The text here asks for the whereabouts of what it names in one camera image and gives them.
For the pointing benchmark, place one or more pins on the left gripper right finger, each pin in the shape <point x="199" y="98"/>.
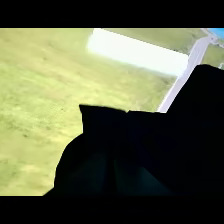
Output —
<point x="136" y="181"/>

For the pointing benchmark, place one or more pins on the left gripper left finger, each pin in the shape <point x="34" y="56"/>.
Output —
<point x="95" y="176"/>

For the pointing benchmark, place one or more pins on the black garment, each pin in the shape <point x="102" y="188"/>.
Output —
<point x="186" y="133"/>

